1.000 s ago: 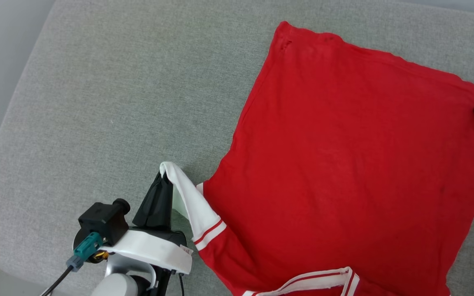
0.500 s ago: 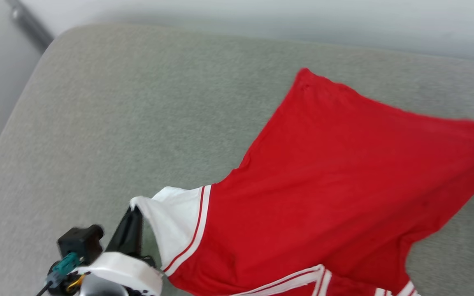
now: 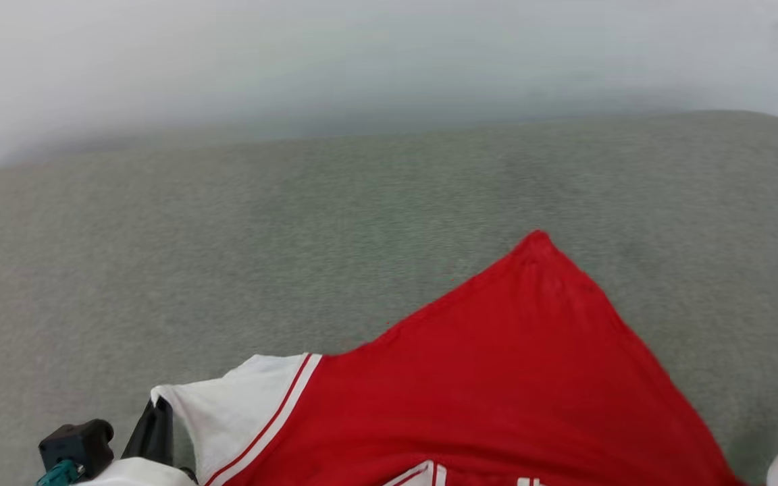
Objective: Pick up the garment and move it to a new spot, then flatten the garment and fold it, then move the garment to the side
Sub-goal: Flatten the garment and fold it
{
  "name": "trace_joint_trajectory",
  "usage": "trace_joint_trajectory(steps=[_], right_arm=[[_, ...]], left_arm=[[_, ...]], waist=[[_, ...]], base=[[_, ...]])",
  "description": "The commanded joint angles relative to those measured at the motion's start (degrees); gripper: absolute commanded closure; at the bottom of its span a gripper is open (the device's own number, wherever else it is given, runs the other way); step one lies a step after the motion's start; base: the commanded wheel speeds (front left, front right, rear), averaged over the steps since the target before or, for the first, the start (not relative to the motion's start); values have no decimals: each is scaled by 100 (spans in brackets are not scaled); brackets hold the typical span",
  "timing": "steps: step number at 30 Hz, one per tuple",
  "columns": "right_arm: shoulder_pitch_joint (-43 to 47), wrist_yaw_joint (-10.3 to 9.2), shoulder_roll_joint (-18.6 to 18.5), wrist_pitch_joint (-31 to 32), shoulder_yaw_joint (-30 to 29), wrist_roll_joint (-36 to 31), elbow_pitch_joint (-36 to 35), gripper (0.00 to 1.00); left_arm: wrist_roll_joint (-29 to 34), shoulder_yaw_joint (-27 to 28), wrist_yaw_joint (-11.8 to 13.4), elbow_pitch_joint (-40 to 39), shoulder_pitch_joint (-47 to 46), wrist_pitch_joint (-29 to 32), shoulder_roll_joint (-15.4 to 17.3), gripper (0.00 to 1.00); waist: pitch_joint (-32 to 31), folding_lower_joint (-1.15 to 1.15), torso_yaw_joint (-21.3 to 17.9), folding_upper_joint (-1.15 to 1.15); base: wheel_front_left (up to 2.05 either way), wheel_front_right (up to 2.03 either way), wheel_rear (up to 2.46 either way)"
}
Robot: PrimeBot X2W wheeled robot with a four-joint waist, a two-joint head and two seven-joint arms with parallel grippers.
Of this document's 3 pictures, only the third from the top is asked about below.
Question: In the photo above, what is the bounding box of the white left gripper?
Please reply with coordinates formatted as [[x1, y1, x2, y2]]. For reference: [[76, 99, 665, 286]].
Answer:
[[75, 397, 199, 486]]

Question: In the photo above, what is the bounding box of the red and white jersey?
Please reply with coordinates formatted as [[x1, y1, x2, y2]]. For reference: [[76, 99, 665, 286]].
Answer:
[[151, 229, 748, 486]]

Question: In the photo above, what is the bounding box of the grey fabric sofa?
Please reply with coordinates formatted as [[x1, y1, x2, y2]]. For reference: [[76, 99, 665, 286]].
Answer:
[[0, 110, 778, 486]]

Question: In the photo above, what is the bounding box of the teal cable connector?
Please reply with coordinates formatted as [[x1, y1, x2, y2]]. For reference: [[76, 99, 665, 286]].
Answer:
[[36, 459, 86, 486]]

